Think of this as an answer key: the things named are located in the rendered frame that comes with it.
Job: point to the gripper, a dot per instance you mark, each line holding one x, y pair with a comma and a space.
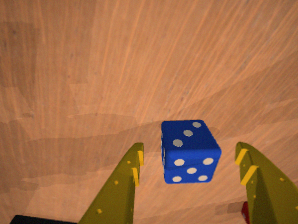
272, 197

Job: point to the red die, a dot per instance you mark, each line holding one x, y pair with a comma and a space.
245, 212

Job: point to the blue die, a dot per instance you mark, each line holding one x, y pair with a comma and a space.
190, 153

